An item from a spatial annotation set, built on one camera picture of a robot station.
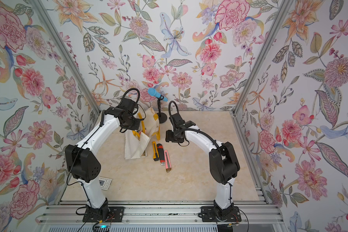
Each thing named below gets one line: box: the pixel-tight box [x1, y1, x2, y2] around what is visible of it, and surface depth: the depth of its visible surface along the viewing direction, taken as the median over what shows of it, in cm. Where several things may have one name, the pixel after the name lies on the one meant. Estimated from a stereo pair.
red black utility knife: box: [156, 143, 166, 166], surface depth 98 cm
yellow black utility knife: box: [151, 141, 160, 161], surface depth 99 cm
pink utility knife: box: [163, 149, 172, 173], surface depth 93 cm
